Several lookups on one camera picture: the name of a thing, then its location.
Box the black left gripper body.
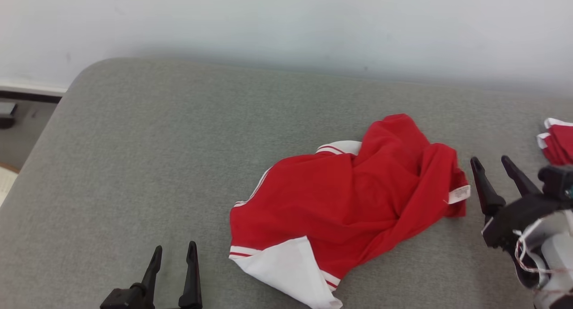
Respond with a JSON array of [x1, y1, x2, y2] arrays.
[[99, 288, 180, 309]]

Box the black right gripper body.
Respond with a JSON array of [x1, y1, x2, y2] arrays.
[[481, 193, 565, 256]]

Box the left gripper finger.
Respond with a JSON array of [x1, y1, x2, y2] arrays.
[[130, 245, 163, 300], [178, 241, 203, 309]]

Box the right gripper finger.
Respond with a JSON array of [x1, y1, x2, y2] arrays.
[[470, 157, 506, 224], [501, 155, 543, 198]]

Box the red shorts with white stripe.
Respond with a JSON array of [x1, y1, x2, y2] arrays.
[[536, 117, 573, 166]]

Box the red white shirt with label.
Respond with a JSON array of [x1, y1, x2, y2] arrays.
[[228, 113, 471, 309]]

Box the dark skirting strip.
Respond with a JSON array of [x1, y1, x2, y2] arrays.
[[0, 90, 62, 104]]

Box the thin white arm cables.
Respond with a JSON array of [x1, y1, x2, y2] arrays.
[[513, 216, 573, 277]]

